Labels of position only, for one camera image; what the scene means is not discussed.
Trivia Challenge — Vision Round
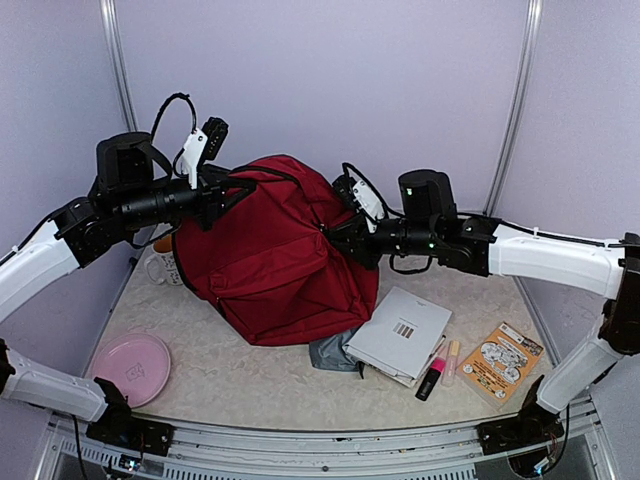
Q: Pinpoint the aluminium frame post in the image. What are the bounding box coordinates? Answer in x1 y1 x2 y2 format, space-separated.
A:
99 0 138 131
483 0 544 216

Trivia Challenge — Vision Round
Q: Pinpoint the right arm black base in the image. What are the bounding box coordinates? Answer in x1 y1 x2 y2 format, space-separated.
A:
476 376 565 455

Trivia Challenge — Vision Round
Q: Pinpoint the aluminium front rail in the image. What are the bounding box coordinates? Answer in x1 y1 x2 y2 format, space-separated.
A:
31 401 618 479

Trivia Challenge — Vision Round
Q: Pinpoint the white patterned mug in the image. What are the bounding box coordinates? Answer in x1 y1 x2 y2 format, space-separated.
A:
143 235 183 286

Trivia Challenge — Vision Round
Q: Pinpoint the red backpack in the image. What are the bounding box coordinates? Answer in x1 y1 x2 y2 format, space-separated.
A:
172 154 379 347

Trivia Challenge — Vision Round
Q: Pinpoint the pale pink tube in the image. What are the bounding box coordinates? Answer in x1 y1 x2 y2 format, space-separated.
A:
441 340 460 387

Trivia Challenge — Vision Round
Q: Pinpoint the black left camera cable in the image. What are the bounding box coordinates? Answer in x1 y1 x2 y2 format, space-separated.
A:
148 92 197 176

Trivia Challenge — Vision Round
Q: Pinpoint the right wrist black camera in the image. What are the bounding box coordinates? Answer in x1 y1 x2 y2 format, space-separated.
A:
332 162 388 234

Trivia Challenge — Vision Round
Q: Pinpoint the grey pencil pouch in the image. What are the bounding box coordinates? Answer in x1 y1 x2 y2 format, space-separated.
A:
308 329 364 379

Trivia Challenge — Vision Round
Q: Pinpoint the orange comic booklet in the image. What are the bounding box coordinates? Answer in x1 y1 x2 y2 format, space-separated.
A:
456 322 545 410

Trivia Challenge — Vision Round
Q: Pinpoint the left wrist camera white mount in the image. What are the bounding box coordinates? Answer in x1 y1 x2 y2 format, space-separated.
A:
174 117 229 190

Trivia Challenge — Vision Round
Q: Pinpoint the left aluminium frame post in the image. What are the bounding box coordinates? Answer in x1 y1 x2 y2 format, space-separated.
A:
99 0 138 131

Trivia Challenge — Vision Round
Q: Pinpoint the grey white notebook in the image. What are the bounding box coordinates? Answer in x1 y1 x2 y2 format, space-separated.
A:
346 286 452 387

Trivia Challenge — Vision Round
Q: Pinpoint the pink plate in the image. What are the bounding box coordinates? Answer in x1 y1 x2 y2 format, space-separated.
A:
90 333 171 408

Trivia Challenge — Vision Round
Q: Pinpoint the right aluminium frame post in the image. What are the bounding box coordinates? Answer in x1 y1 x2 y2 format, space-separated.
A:
483 0 544 216

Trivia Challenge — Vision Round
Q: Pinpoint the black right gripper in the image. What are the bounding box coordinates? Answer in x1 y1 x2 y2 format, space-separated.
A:
322 211 439 271

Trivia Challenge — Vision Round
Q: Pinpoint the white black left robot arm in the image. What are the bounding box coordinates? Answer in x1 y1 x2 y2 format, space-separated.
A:
1 129 256 445

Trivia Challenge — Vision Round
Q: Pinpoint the pink black highlighter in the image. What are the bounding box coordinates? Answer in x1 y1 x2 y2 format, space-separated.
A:
415 357 446 401

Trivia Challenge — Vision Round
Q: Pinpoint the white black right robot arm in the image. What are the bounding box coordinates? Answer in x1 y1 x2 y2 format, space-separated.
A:
326 164 639 444

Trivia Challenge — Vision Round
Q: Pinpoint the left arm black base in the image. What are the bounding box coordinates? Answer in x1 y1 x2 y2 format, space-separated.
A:
86 377 174 457

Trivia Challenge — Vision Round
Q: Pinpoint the white pen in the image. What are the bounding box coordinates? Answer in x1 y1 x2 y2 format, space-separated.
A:
416 334 447 382

